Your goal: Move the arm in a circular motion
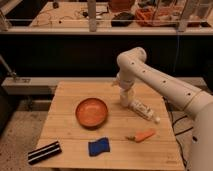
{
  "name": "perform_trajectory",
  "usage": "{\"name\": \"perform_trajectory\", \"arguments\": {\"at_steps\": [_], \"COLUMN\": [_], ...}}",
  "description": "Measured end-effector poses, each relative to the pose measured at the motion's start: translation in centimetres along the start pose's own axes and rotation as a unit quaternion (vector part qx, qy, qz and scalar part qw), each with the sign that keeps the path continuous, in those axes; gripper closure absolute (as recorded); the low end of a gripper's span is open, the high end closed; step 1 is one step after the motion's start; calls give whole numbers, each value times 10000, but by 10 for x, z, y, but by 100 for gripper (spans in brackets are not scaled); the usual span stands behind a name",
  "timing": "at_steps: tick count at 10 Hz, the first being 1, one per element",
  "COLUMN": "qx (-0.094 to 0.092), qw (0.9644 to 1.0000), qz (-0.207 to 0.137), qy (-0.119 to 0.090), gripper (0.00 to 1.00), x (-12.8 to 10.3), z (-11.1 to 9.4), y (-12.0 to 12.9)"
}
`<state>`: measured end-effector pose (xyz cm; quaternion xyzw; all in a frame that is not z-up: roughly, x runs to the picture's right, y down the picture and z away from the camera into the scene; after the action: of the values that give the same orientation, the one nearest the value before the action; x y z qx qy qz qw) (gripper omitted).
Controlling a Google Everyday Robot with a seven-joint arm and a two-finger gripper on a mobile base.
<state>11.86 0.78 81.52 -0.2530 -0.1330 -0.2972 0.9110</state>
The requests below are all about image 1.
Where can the blue cloth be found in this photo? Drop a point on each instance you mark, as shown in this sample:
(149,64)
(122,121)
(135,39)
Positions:
(99,146)

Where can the orange toy carrot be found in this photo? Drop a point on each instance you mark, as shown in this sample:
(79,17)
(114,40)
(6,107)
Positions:
(141,136)

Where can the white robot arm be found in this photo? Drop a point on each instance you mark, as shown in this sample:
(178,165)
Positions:
(198,104)

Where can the translucent plastic cup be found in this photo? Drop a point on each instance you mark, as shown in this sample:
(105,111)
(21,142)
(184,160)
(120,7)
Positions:
(126,96)

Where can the wooden board table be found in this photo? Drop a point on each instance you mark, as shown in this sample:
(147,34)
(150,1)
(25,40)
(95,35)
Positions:
(157,153)

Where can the black striped box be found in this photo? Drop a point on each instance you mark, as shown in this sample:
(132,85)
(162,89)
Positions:
(44,153)

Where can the orange bowl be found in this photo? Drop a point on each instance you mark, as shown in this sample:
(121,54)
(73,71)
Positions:
(91,112)

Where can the white tube bottle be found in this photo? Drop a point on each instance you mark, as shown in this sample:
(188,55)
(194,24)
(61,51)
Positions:
(144,111)

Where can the metal clamp bracket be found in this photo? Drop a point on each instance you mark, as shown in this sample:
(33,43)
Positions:
(13,74)

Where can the black bag on bench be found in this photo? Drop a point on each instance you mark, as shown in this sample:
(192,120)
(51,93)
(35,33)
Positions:
(122,19)

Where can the orange tool case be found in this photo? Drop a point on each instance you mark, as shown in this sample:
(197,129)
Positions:
(153,18)

